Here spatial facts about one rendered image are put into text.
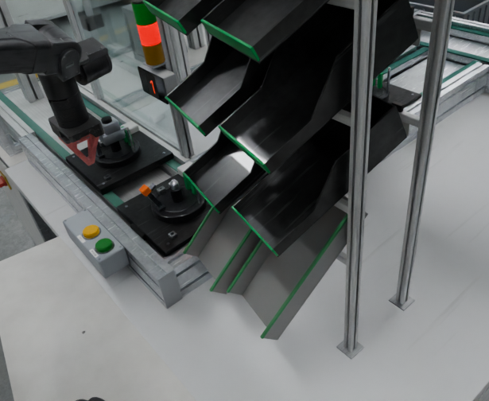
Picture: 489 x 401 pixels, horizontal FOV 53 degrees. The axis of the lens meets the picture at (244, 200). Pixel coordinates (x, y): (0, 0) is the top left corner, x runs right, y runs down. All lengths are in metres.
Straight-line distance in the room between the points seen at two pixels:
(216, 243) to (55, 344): 0.43
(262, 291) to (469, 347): 0.43
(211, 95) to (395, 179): 0.78
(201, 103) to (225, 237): 0.32
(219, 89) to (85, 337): 0.65
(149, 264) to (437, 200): 0.78
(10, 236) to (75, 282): 1.77
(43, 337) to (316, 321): 0.61
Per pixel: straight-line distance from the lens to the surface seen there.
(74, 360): 1.16
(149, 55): 1.28
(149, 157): 1.47
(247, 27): 0.65
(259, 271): 0.96
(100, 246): 1.21
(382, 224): 1.32
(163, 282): 1.11
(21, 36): 0.83
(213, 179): 0.92
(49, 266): 1.39
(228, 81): 0.83
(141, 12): 1.24
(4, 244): 3.03
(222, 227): 1.04
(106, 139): 1.46
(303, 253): 0.90
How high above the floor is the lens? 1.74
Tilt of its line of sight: 39 degrees down
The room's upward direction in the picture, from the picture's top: 8 degrees counter-clockwise
